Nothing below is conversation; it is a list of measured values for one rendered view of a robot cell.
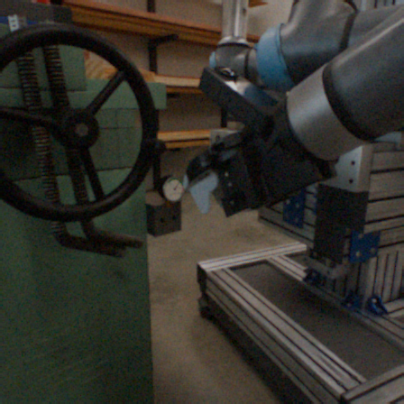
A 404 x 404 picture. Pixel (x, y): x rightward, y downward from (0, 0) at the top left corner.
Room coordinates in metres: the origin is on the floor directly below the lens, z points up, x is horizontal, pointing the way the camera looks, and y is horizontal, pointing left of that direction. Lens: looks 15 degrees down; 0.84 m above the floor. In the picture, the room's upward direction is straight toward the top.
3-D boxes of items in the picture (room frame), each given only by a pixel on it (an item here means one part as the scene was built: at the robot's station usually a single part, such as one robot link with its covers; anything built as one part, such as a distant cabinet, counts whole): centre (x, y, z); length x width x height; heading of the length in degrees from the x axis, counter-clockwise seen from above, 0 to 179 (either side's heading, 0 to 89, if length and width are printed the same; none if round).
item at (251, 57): (1.24, -0.23, 0.98); 0.13 x 0.12 x 0.14; 64
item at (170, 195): (0.80, 0.07, 0.65); 0.06 x 0.04 x 0.08; 130
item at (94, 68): (0.77, 0.23, 0.92); 0.05 x 0.04 x 0.04; 22
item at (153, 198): (0.85, 0.12, 0.58); 0.12 x 0.08 x 0.08; 40
